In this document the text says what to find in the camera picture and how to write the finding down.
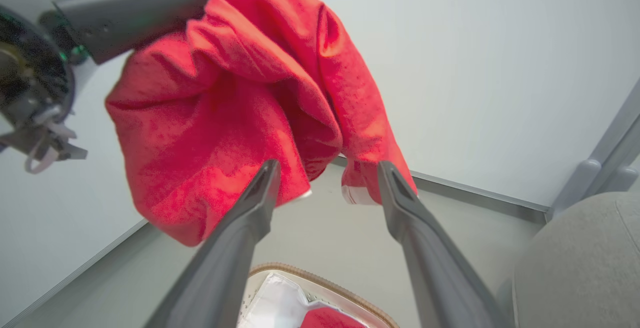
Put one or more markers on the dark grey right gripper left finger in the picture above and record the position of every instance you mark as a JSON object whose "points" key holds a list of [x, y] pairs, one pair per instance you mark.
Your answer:
{"points": [[225, 258]]}

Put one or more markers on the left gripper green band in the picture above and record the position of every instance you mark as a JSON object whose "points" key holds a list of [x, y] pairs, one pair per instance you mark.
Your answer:
{"points": [[30, 68]]}

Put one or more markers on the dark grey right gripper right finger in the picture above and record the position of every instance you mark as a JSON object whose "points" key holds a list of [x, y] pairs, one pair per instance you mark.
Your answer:
{"points": [[430, 258]]}

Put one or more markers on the red garment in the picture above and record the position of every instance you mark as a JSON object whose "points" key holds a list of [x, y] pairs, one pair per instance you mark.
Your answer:
{"points": [[330, 319]]}

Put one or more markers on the red jersey with white stripes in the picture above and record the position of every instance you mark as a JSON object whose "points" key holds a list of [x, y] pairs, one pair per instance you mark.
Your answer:
{"points": [[210, 133]]}

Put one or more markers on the white plastic basket liner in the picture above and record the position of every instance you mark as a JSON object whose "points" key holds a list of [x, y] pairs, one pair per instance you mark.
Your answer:
{"points": [[275, 300]]}

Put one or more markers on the white laundry basket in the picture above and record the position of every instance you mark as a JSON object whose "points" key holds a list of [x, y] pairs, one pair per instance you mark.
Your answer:
{"points": [[367, 304]]}

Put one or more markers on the grey fabric sofa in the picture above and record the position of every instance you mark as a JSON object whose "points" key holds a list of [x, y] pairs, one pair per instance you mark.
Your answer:
{"points": [[580, 268]]}

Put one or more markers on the grey panel bottom rail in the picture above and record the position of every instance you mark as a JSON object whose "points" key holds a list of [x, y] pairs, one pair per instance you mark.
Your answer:
{"points": [[75, 275], [475, 195]]}

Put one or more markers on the grey partition corner post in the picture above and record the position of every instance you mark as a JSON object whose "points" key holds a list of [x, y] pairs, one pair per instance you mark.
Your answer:
{"points": [[605, 158]]}

